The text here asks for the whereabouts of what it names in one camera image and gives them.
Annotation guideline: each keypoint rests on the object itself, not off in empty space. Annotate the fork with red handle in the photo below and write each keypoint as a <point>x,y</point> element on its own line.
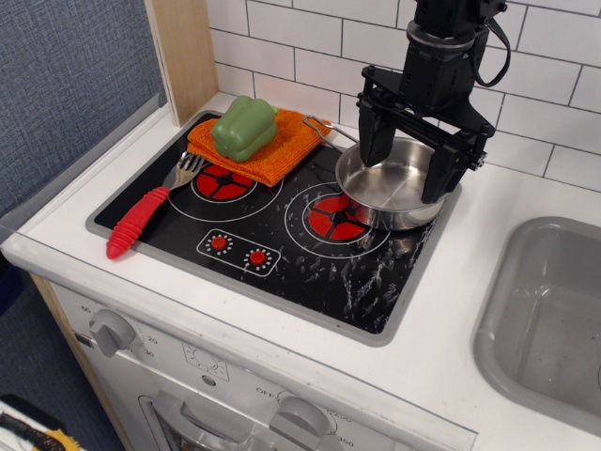
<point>129,228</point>

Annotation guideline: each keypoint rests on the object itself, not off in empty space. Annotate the grey oven knob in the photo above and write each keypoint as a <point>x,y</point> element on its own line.
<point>111,332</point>
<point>300,422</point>

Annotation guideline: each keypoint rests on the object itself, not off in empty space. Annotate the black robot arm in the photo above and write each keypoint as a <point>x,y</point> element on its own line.
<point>456,25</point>

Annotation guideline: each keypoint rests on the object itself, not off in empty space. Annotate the grey right oven knob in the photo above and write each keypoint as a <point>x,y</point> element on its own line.
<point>300,422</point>

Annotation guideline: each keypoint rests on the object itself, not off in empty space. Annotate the black toy stovetop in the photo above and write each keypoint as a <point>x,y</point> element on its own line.
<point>295,246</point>

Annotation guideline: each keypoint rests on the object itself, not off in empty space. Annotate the light wooden side panel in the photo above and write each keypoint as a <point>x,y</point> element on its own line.
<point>182,40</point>

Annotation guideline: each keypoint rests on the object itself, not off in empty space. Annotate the grey left oven knob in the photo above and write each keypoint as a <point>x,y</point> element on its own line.
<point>111,332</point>

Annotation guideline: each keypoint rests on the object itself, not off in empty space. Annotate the yellow object at corner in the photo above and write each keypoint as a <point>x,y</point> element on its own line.
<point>56,440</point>

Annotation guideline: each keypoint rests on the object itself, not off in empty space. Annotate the orange folded cloth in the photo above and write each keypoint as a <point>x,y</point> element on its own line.
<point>269,165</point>

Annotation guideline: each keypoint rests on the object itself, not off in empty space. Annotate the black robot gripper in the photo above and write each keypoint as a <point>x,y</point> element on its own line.
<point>429,101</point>

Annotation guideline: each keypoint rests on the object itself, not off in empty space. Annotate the green toy bell pepper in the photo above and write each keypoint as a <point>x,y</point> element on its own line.
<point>247,126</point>

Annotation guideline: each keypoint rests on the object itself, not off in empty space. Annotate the steel pot with handle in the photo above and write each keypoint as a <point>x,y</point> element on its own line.
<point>388,195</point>

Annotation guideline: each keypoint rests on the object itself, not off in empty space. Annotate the grey oven door handle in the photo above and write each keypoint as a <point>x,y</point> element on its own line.
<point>204,425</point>

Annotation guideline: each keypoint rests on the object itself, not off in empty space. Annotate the grey sink basin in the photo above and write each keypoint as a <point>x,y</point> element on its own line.
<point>538,342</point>

